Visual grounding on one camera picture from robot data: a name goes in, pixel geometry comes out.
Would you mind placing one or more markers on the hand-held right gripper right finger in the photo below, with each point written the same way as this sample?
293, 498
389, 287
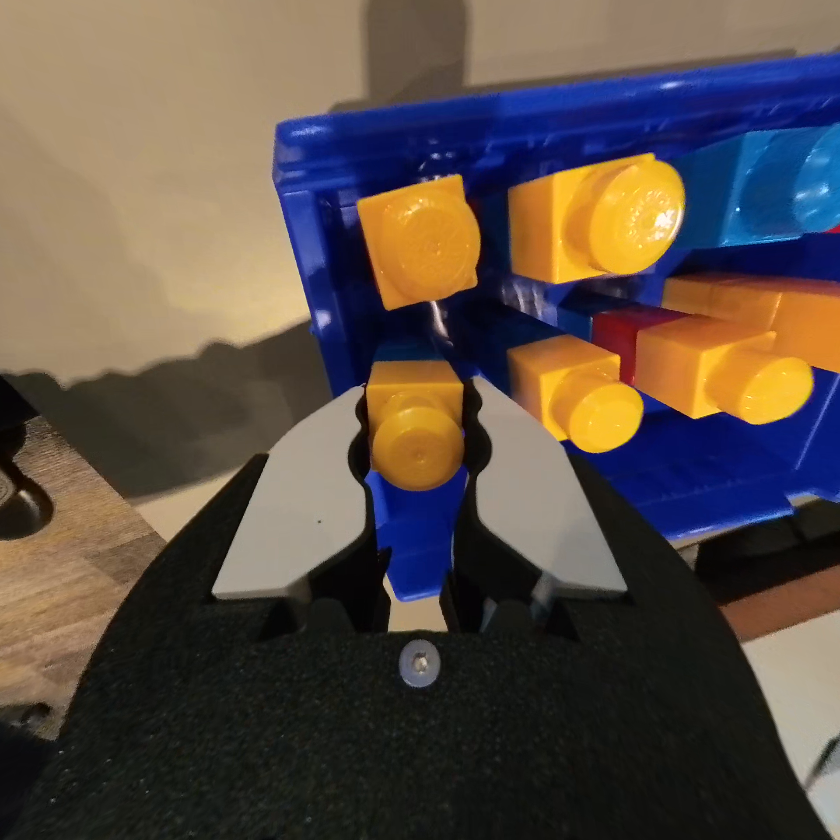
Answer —
544, 512

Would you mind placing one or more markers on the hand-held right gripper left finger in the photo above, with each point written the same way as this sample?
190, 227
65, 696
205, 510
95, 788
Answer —
289, 512

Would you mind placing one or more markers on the yellow mega block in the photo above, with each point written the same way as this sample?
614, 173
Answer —
413, 439

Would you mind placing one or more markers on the blue plastic bin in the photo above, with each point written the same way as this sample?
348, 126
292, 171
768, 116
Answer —
689, 485

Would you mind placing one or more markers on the cluster of assorted toy blocks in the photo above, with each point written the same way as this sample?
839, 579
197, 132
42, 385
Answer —
590, 223

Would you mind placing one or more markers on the wooden desk with round hole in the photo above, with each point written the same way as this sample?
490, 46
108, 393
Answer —
65, 577

